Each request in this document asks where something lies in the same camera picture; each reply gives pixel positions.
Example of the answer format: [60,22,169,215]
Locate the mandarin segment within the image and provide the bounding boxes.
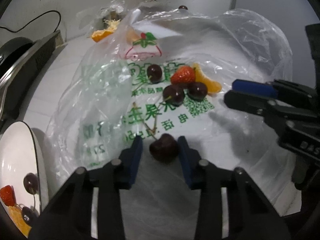
[192,63,222,94]

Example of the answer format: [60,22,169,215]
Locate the strawberry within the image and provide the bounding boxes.
[170,65,196,86]
[0,185,16,206]

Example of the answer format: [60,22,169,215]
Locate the dark cherry back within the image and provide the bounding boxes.
[147,64,162,83]

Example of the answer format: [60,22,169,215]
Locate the dark cherry with stem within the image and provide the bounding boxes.
[23,173,39,195]

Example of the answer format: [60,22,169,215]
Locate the peeled mandarin half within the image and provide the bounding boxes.
[8,206,31,237]

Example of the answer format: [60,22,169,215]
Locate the clear printed plastic bag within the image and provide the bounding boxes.
[46,7,294,230]

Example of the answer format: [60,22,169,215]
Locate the grey refrigerator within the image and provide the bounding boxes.
[229,0,320,55]

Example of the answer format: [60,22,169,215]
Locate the white round plate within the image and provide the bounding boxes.
[0,120,50,238]

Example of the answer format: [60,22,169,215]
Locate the half peeled orange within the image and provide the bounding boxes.
[91,20,121,42]

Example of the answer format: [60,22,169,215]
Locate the steel induction cooker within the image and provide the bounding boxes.
[1,30,60,121]

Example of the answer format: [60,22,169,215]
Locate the steel cup in bag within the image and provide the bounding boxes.
[77,0,127,30]

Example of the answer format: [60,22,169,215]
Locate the black wok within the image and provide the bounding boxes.
[1,37,35,82]

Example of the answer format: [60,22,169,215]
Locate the black cooker power cable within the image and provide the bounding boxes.
[0,10,62,34]

